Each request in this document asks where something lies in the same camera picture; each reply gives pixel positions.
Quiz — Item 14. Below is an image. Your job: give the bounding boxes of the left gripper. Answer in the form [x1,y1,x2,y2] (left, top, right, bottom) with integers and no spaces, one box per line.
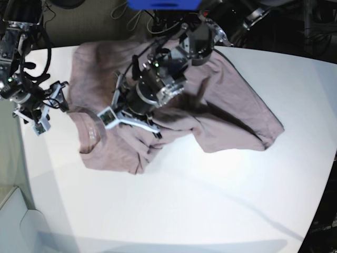
[112,71,162,139]

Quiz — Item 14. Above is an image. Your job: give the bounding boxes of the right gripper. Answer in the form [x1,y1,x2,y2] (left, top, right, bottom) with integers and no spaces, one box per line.
[12,81,69,126]

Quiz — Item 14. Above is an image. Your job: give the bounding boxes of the mauve t-shirt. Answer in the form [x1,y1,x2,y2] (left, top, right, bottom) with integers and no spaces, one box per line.
[67,38,284,174]

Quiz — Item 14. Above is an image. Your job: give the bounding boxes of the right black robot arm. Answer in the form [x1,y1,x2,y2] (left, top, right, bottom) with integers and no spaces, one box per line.
[1,1,69,133]

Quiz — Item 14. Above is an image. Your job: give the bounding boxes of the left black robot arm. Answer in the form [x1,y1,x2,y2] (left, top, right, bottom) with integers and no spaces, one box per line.
[100,1,284,142]

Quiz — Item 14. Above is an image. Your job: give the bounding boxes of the blue plastic box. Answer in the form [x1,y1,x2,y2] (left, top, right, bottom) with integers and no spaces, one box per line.
[127,0,202,11]

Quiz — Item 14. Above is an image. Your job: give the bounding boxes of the grey rounded bin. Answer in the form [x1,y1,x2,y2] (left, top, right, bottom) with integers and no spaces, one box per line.
[1,187,49,252]

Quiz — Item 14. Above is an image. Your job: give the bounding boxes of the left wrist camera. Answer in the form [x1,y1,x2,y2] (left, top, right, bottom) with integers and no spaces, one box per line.
[97,106,118,129]

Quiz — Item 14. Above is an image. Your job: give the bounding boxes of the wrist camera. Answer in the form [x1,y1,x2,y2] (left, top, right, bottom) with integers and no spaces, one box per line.
[97,106,118,129]
[32,118,51,136]

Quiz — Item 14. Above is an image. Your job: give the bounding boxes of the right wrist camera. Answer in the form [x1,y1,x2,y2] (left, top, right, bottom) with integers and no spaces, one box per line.
[32,118,51,136]

